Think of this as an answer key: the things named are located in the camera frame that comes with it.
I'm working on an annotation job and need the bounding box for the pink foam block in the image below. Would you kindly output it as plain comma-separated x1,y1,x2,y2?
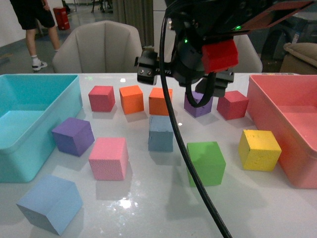
89,137,129,181

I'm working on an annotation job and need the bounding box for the left orange foam block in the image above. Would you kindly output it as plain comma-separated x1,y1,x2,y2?
119,85,144,115

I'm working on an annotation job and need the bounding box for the orange foam block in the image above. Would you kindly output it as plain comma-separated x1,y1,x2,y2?
149,87,169,116
119,85,144,115

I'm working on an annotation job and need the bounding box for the person in black clothes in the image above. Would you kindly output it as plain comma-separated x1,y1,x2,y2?
10,0,60,71

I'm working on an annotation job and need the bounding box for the yellow foam block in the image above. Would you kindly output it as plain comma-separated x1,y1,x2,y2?
238,129,282,172

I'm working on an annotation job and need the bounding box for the grey curtain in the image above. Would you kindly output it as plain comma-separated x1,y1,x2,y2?
112,0,154,46

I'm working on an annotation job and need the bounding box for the left grey chair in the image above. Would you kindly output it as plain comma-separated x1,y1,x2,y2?
53,20,142,73

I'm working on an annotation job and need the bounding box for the crimson foam block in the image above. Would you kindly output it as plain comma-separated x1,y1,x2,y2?
88,86,115,112

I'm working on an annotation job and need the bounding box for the green foam block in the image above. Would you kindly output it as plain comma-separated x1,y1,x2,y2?
187,141,226,186

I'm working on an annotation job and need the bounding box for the dark red foam block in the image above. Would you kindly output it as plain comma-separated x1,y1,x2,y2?
216,91,249,120

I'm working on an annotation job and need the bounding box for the beige sofa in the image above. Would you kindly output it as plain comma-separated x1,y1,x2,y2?
279,43,317,75

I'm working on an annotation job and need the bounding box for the grey chair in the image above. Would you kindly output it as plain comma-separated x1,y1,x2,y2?
53,20,142,73
232,35,263,73

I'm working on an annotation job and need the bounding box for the right grey chair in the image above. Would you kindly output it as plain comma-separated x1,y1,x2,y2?
232,35,263,73

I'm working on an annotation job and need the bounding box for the red camera mount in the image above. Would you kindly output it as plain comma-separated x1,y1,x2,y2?
202,39,239,74

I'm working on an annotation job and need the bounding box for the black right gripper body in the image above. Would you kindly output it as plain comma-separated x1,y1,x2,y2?
134,37,233,87

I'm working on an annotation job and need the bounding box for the black cable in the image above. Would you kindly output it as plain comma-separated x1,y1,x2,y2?
159,9,233,238

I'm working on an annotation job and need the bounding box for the right orange foam block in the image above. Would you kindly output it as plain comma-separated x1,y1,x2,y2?
149,87,169,116

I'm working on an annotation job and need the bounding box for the teal plastic bin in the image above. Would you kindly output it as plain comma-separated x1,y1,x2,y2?
0,74,82,183

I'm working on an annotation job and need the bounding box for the notched purple foam block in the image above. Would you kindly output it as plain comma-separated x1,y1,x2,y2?
184,91,213,118

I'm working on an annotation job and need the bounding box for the red bin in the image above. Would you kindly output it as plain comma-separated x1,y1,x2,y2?
53,7,70,30

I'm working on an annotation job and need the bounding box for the pink plastic bin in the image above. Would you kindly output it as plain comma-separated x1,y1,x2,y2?
247,74,317,189

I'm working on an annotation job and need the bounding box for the light blue foam block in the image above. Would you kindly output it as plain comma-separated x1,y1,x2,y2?
16,175,83,236
148,115,174,152

